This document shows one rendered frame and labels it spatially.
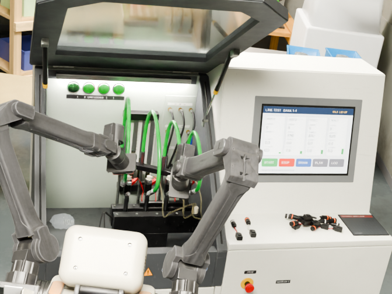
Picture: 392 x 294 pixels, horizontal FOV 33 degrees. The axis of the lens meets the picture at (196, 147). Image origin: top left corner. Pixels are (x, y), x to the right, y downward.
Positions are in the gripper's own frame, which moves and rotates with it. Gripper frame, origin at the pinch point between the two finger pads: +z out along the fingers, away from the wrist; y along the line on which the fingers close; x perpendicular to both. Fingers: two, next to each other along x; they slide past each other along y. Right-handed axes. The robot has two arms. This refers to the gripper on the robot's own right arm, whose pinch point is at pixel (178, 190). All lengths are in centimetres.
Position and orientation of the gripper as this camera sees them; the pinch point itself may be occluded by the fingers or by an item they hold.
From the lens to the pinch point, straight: 224.8
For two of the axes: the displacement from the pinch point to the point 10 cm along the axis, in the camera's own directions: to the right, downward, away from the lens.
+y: 1.0, -9.4, 3.4
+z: -0.6, 3.3, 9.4
